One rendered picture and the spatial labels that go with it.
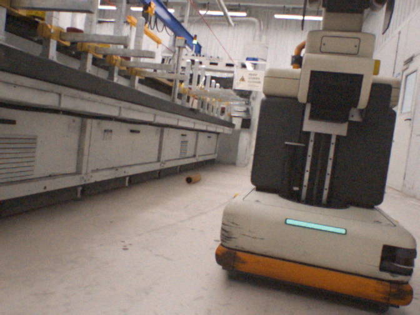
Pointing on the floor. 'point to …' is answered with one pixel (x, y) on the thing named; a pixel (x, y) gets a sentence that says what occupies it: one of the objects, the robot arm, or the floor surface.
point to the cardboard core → (192, 178)
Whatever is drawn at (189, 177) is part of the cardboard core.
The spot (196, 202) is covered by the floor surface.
